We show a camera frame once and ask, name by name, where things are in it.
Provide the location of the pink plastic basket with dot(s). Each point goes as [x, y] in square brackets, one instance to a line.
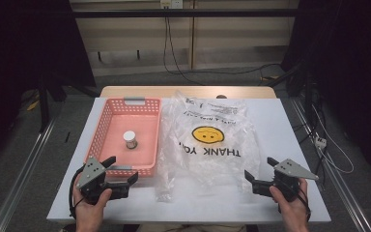
[122, 125]

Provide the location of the black metal stand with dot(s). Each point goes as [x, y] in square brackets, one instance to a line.
[44, 106]

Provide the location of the clear plastic bag yellow face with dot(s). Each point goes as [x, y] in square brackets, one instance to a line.
[206, 161]

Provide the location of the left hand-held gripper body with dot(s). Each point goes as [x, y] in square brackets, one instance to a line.
[91, 170]

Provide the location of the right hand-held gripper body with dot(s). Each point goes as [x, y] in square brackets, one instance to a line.
[291, 170]

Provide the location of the light wooden table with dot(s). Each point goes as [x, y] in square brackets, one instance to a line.
[161, 92]

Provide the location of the small jar with white lid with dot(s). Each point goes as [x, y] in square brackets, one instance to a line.
[130, 139]

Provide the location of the white power strip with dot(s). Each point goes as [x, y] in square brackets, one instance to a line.
[320, 142]

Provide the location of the person's left hand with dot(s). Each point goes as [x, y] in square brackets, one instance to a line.
[88, 216]

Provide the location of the aluminium floor rail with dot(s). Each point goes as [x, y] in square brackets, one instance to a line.
[22, 174]
[341, 193]

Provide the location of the white wall outlet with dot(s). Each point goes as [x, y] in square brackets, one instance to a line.
[171, 3]

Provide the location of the person's right hand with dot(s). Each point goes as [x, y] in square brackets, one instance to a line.
[293, 216]

